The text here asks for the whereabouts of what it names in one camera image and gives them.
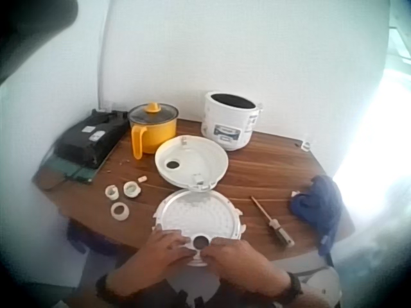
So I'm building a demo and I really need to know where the white rice cooker outer lid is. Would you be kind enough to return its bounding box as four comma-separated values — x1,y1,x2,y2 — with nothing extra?
154,134,230,191

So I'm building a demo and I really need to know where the white chair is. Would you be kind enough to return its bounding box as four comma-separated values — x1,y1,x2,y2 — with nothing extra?
269,252,342,308

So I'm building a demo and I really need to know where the screwdriver with clear handle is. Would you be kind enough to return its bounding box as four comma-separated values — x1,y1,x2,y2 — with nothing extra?
250,196,296,248

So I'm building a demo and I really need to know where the white plastic ring part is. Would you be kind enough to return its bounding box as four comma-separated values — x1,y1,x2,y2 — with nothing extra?
104,184,121,201
123,180,143,199

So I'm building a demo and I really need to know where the yellow pot with glass lid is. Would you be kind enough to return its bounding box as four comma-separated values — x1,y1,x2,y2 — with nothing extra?
128,102,179,160

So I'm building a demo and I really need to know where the black electrical appliance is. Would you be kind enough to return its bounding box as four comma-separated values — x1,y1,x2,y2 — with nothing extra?
55,108,130,170

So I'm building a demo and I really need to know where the large white plastic ring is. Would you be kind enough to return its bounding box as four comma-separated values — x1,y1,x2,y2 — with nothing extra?
110,202,130,223

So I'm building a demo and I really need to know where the blue cloth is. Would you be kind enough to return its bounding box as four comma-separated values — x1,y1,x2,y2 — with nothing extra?
286,175,343,257

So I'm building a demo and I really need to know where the black wrist band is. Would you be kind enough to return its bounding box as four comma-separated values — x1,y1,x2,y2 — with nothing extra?
282,271,305,305
95,272,120,304

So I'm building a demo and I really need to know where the person's right hand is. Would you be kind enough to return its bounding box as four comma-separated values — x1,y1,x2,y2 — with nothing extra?
202,237,289,298

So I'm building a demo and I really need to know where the person's left hand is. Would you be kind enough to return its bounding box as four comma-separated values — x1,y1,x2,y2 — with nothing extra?
136,228,197,285

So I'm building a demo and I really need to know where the round metal lid plate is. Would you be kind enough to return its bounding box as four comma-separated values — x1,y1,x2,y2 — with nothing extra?
152,188,247,268

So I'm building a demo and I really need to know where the white rice cooker body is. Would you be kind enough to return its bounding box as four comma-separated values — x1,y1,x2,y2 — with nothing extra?
200,90,263,152

